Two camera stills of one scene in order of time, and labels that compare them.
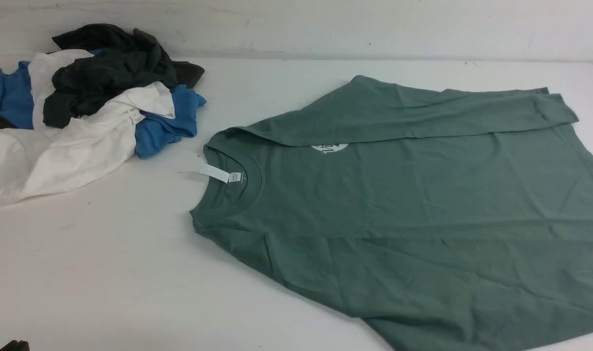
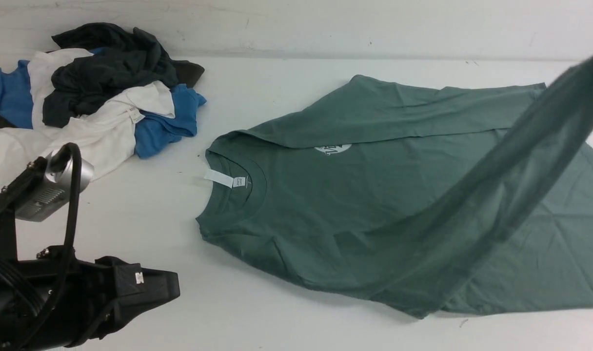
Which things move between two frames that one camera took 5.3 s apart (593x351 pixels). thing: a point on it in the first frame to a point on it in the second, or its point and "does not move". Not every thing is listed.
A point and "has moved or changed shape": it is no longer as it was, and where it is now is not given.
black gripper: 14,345 to 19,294
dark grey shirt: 122,61 does not move
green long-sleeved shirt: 443,219 has moved or changed shape
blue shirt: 7,95 does not move
